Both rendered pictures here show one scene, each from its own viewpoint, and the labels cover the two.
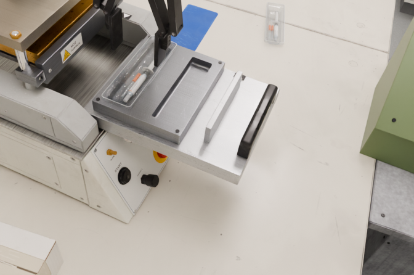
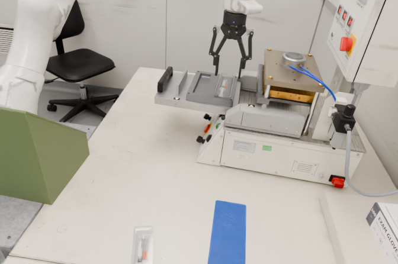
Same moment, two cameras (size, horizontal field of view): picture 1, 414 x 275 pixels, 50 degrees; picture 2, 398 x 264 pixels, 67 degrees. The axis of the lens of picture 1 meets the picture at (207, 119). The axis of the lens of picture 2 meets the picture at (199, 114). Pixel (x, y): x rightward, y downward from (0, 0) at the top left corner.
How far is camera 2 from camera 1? 1.55 m
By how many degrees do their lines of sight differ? 97
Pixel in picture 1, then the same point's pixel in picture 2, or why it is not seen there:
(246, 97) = (171, 92)
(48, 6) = (270, 58)
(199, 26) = (220, 240)
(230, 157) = (175, 74)
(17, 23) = (273, 52)
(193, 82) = (199, 90)
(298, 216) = (134, 124)
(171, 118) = (203, 79)
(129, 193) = not seen: hidden behind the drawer
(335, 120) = (99, 171)
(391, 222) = (84, 127)
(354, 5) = not seen: outside the picture
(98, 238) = not seen: hidden behind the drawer
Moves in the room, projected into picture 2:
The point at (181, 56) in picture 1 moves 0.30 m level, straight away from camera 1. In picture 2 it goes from (209, 93) to (236, 148)
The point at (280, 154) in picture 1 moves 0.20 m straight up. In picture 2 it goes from (141, 147) to (140, 103)
